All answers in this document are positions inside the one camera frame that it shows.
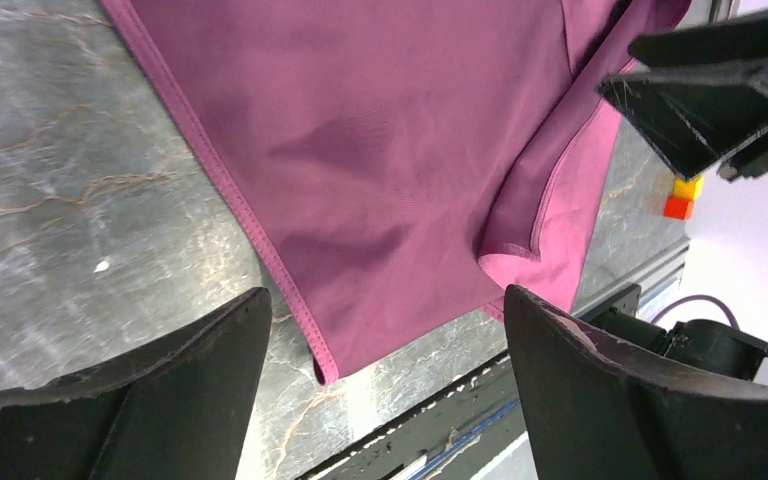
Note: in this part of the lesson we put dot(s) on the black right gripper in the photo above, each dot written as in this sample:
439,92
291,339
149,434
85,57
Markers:
699,118

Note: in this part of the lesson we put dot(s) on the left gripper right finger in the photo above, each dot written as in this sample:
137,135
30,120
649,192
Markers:
598,405

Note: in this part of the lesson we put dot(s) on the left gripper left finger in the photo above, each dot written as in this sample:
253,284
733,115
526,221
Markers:
177,407

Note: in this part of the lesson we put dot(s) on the purple cloth napkin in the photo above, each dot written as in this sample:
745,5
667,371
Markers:
398,164

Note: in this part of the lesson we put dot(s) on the yellow cube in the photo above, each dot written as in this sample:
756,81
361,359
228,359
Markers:
688,189

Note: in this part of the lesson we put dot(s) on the red cube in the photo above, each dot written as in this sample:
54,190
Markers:
678,208

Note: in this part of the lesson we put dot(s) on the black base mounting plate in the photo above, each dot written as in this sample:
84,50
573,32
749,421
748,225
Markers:
423,441

